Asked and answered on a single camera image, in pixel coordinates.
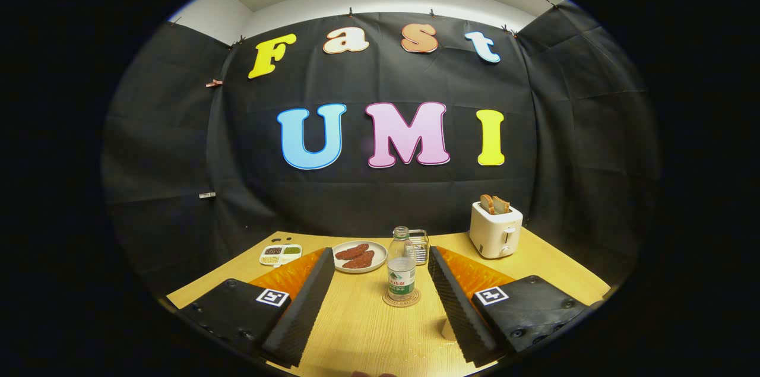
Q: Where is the white toaster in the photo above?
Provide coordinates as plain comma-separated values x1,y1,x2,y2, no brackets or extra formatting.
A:
469,201,524,259

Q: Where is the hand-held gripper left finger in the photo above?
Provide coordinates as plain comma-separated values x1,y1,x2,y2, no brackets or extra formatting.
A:
178,246,337,369

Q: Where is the round cork coaster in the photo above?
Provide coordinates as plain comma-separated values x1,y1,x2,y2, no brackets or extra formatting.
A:
382,287,421,308

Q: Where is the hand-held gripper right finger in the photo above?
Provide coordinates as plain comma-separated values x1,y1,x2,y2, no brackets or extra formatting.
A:
427,245,603,368

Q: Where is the metal wire holder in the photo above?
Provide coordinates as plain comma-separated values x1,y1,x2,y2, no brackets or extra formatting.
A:
407,229,430,265

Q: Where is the clear plastic juice bottle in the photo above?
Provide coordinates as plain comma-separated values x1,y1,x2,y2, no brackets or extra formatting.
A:
387,226,417,298

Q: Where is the white round plate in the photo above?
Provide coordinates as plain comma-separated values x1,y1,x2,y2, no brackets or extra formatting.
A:
331,240,388,274

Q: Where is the black backdrop cloth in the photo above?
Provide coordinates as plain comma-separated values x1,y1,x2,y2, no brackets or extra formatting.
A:
101,0,660,306

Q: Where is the brown meat piece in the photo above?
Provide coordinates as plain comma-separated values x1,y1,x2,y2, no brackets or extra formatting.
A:
335,243,370,261
343,251,375,270

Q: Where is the white divided spice tray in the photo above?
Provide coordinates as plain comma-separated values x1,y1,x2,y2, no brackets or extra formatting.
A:
259,244,303,266

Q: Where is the wooden table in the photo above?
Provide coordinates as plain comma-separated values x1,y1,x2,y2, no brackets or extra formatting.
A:
166,230,612,377

